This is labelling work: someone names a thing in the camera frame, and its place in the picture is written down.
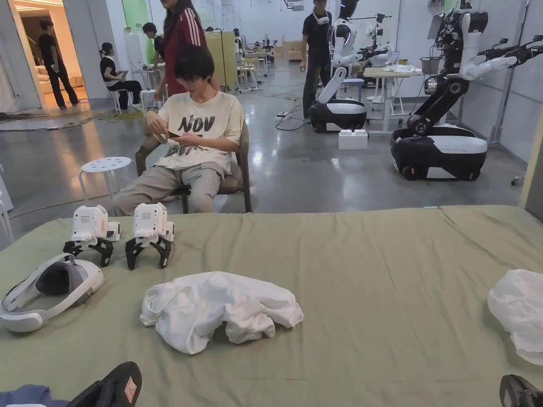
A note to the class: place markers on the white headset with grey padding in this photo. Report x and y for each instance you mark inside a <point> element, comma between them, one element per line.
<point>19,319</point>

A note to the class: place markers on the white power strip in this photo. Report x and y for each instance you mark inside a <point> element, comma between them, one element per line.
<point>282,114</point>

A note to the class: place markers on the white and black wheeled robot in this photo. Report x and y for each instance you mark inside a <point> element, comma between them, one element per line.
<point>339,114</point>
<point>445,148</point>

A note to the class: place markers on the spare white hand-held gripper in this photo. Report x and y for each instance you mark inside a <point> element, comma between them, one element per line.
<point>146,220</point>
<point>87,222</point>

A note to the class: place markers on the white plastic block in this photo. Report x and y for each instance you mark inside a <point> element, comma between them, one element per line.
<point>352,140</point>

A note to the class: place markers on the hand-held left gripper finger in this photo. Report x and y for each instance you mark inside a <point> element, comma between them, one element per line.
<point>114,386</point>

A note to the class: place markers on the bed with pale green sheet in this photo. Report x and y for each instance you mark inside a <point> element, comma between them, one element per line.
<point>360,263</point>

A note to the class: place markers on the white plastic bag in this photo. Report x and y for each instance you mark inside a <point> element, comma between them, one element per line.
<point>522,305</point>

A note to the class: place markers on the blue cloth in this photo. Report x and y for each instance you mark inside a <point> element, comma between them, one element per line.
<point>25,396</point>

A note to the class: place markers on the white crumpled garment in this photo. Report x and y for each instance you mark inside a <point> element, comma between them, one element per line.
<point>220,305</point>

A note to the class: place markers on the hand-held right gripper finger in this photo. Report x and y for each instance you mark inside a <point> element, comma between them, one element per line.
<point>515,392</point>

